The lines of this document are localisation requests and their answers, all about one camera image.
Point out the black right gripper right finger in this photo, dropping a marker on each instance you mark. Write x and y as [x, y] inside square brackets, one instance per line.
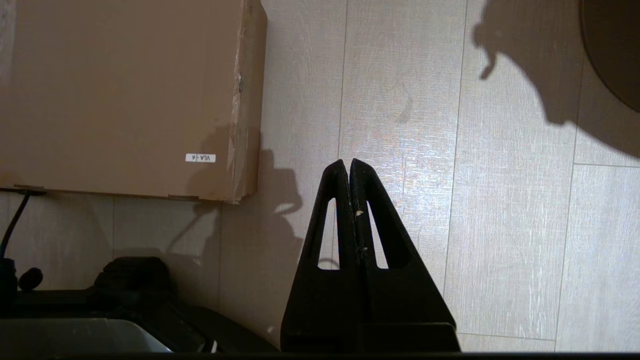
[400, 310]

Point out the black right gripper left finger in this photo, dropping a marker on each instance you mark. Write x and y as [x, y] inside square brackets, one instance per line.
[320, 310]

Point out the brown cardboard shoe box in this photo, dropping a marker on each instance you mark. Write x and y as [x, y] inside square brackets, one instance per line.
[125, 90]

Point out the black robot base chassis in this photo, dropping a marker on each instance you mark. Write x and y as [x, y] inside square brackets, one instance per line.
[135, 290]

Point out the round brown pedestal base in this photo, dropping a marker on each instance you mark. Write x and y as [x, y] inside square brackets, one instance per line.
[617, 45]

